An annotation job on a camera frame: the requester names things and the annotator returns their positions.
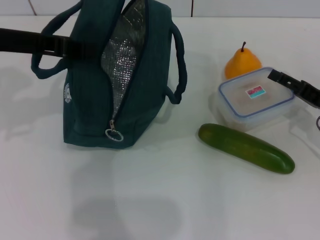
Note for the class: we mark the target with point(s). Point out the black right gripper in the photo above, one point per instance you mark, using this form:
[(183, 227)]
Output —
[(312, 96)]

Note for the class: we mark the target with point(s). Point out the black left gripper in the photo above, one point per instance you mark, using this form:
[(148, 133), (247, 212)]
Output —
[(27, 41)]

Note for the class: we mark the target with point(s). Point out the clear plastic lidded container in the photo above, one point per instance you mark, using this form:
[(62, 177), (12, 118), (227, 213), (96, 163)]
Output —
[(255, 105)]

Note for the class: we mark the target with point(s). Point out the yellow orange pear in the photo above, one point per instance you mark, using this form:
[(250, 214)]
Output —
[(241, 63)]

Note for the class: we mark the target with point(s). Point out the dark teal lunch bag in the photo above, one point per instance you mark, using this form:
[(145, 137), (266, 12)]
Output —
[(95, 112)]

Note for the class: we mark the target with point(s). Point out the green cucumber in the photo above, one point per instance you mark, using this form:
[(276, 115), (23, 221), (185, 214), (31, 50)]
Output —
[(247, 150)]

